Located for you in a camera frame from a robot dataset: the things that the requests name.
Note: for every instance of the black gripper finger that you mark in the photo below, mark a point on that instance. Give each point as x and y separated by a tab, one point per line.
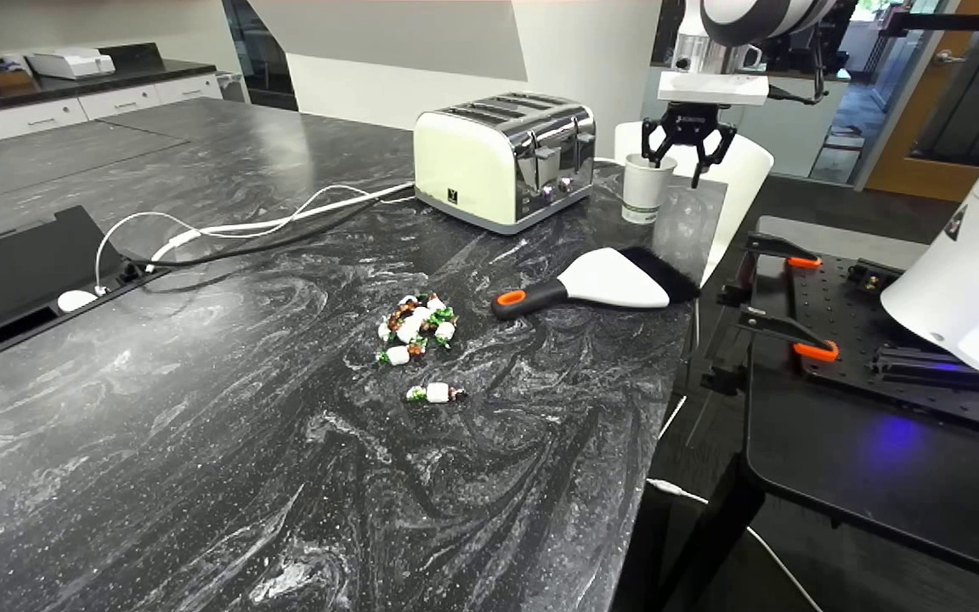
654	143
718	152

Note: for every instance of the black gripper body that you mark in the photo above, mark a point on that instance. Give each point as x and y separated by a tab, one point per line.
694	125

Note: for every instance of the white paper cup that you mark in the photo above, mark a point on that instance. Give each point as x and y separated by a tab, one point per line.
643	193

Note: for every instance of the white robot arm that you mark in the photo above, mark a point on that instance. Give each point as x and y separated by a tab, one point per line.
969	285

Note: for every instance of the white cabinet dark counter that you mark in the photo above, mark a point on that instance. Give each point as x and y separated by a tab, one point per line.
49	108

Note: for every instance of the grey square board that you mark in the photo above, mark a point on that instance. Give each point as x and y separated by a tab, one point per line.
688	232

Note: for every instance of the wooden door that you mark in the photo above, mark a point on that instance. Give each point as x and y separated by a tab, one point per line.
920	125

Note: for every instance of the white sweet green wrapper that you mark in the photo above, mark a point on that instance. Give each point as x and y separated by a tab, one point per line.
435	391
438	306
447	330
396	354
386	328
413	324

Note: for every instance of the orange brown wrapped sweet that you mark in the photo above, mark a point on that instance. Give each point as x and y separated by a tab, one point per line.
419	346

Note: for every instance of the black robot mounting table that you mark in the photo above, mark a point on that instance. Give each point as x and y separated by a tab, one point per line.
885	476

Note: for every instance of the black office device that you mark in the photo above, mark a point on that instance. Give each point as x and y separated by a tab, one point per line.
134	55

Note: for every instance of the white printer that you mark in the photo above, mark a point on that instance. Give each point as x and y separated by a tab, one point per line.
69	62

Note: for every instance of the white plug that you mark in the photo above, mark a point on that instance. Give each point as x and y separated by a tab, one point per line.
77	299

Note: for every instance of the black recessed socket box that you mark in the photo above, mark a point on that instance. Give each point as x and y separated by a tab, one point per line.
24	274

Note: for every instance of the brown box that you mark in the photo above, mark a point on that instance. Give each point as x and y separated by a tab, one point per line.
8	77

